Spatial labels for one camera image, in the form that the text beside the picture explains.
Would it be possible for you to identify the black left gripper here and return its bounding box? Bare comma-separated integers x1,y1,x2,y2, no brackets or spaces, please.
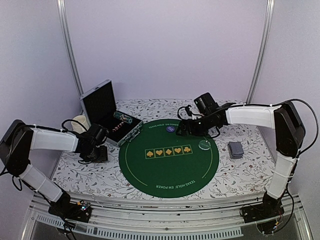
83,145,108,163

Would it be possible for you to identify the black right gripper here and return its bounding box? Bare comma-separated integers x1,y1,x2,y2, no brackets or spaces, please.
176,112,214,136

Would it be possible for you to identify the green white dealer button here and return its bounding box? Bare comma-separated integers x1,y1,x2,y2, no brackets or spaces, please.
198,140,211,151

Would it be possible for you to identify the purple small blind button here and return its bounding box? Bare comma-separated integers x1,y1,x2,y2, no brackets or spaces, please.
166,125,175,133

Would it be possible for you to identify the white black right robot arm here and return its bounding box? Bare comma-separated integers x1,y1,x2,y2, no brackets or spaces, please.
175,92,320,218

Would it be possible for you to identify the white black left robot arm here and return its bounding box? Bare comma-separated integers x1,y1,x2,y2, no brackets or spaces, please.
0,119,109,217

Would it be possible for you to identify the cream ceramic mug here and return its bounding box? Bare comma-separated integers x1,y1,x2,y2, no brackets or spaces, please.
71,115,89,134

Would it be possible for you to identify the grey playing card deck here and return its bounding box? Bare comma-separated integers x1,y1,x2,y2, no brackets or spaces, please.
227,141,244,159

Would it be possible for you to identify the red black chip row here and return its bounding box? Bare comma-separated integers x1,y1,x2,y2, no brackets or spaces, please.
112,121,125,133

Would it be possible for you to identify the green poker chip row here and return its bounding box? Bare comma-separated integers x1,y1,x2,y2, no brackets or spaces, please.
113,111,133,125

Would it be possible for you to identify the aluminium poker chip case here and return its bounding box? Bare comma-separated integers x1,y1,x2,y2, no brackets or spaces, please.
80,79,143,147

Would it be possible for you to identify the round green poker mat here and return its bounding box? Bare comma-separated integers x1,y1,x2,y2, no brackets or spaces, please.
118,119,220,198

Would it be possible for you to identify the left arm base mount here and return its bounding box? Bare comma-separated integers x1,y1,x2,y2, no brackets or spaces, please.
48,200,92,223

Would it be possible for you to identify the aluminium front rail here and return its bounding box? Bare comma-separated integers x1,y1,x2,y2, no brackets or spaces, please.
20,193,315,240

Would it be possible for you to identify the right aluminium frame post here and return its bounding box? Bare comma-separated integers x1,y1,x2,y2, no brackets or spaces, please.
245,0,276,104

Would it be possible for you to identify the aluminium frame post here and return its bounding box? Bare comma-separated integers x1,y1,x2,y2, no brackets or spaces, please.
245,0,276,104
56,0,84,96

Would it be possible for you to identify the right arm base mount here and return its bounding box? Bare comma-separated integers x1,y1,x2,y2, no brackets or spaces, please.
239,200,285,235

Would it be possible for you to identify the left aluminium frame post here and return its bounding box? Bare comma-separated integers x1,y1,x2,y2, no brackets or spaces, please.
56,0,84,96

